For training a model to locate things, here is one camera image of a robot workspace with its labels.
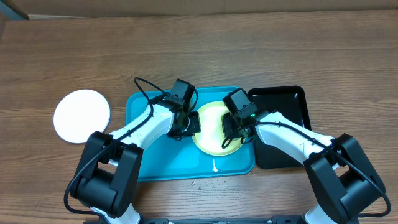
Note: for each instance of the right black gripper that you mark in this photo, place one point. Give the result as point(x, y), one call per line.
point(227, 126)

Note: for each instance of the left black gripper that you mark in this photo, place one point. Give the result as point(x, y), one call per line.
point(194, 117)

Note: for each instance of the yellow-green plate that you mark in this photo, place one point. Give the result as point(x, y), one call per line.
point(211, 136)

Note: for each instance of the white plate with red smear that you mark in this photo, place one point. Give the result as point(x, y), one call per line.
point(79, 114)

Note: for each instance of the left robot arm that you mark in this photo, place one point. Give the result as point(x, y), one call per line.
point(106, 176)

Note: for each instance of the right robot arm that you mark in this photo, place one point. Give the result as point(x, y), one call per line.
point(343, 180)

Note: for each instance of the blue plastic tray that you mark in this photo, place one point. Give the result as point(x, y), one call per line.
point(168, 159)

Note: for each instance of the black plastic tray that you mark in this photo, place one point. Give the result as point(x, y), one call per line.
point(291, 102)

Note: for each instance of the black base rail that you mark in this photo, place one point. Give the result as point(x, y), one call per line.
point(280, 219)

